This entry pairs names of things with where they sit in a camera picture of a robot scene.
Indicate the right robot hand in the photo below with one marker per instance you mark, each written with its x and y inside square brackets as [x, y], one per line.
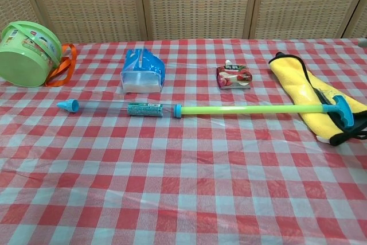
[363, 42]

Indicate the green tube with blue cap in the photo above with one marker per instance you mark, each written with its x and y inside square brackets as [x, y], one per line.
[70, 105]

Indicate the red white checkered tablecloth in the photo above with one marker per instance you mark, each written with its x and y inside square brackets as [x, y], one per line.
[183, 187]

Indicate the yellow black towel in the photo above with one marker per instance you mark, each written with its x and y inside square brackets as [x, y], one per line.
[292, 81]

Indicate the red drink pouch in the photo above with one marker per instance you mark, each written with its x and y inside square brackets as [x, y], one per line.
[233, 77]

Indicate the blue tissue pack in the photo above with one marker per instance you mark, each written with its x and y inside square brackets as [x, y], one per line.
[144, 70]

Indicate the green plastic bucket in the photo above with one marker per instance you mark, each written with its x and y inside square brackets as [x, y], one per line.
[21, 65]

